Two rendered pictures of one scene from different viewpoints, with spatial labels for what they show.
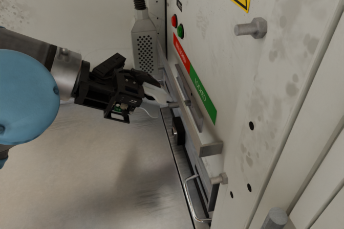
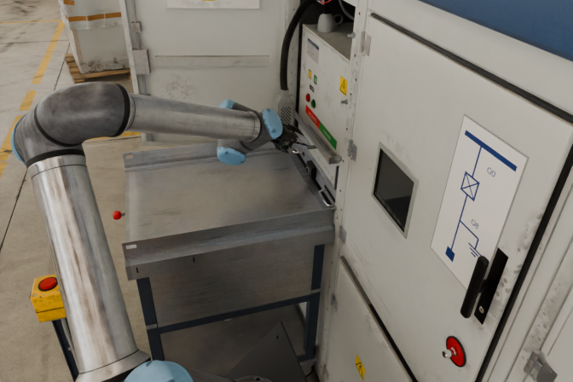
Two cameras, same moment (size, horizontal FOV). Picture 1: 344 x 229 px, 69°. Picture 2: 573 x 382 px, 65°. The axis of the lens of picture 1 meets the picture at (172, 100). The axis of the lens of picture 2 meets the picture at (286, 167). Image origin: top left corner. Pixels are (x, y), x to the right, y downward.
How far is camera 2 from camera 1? 1.13 m
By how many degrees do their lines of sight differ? 9
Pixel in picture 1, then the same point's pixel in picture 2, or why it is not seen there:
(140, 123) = (280, 170)
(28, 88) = (276, 120)
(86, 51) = not seen: hidden behind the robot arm
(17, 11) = (184, 89)
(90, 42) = not seen: hidden behind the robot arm
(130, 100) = (291, 139)
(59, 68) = not seen: hidden behind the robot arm
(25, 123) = (278, 130)
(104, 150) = (259, 184)
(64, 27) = (217, 101)
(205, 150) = (332, 159)
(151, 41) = (290, 110)
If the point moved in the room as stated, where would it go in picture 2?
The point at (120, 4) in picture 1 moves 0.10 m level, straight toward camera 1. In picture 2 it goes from (263, 85) to (268, 94)
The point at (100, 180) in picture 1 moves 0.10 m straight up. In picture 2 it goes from (263, 198) to (263, 176)
